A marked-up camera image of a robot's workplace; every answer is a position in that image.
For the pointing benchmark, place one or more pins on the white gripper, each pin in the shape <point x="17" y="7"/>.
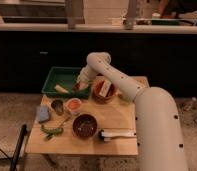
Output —
<point x="85" y="75"/>

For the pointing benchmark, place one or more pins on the dark grapes bunch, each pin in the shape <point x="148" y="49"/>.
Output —
<point x="77" y="87"/>

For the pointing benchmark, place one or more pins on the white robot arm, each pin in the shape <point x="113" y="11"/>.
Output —
<point x="159" y="134"/>

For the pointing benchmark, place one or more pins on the green plastic tray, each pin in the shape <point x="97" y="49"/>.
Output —
<point x="66" y="78"/>

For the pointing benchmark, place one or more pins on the white box in bowl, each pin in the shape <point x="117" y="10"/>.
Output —
<point x="105" y="88"/>

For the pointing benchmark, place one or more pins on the yellow food piece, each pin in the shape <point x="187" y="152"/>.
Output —
<point x="61" y="89"/>

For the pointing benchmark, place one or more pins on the brown wooden bowl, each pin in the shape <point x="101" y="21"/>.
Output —
<point x="96" y="89"/>

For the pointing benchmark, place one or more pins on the orange filled cup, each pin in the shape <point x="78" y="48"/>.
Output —
<point x="73" y="105"/>

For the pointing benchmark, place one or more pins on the small metal cup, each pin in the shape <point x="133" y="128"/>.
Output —
<point x="57" y="106"/>

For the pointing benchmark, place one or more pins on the metal spoon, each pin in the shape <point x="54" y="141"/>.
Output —
<point x="64" y="122"/>

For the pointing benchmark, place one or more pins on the green and white item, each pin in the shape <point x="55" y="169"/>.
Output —
<point x="123" y="97"/>

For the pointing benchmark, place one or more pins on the dark brown bowl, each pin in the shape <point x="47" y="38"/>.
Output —
<point x="85" y="126"/>

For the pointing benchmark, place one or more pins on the blue sponge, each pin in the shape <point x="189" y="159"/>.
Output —
<point x="43" y="114"/>

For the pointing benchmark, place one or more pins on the green pepper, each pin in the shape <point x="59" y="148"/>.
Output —
<point x="51" y="132"/>

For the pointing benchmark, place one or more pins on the black pole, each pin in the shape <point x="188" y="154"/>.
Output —
<point x="22" y="134"/>

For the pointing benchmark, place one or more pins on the white brush black handle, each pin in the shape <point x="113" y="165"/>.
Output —
<point x="107" y="136"/>

